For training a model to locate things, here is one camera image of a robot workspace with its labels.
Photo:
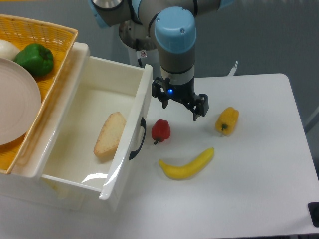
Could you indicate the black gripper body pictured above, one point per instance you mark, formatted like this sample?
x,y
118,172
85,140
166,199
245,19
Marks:
x,y
181,93

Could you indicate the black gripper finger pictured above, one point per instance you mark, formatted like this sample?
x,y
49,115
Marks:
x,y
159,90
198,105

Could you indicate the white drawer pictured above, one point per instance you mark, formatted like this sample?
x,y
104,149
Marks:
x,y
105,87

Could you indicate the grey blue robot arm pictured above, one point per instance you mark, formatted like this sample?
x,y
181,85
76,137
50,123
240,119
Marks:
x,y
170,26

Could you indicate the white drawer cabinet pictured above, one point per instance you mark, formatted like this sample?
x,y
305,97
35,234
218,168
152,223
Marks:
x,y
25,181

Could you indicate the yellow bell pepper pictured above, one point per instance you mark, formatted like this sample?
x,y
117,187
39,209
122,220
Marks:
x,y
227,121

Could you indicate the red bell pepper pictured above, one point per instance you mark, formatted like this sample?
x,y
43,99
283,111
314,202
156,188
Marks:
x,y
160,131

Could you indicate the white clip behind table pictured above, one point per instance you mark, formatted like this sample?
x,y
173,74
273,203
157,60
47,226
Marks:
x,y
233,70

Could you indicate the yellow banana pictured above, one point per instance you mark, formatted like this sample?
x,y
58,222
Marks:
x,y
190,169

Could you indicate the bread slice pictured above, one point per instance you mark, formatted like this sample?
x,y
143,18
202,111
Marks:
x,y
110,135

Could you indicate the green bell pepper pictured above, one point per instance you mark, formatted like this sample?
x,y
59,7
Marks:
x,y
36,59

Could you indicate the pink plate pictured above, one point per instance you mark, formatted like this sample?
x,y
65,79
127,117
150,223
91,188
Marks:
x,y
20,101

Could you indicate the yellow woven basket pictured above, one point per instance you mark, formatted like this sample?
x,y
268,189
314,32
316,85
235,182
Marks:
x,y
59,39

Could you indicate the black object at table edge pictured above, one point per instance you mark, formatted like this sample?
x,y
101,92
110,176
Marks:
x,y
313,208

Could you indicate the white onion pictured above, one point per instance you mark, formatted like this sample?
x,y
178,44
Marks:
x,y
8,50

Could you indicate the black top drawer handle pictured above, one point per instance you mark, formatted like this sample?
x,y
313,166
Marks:
x,y
140,139

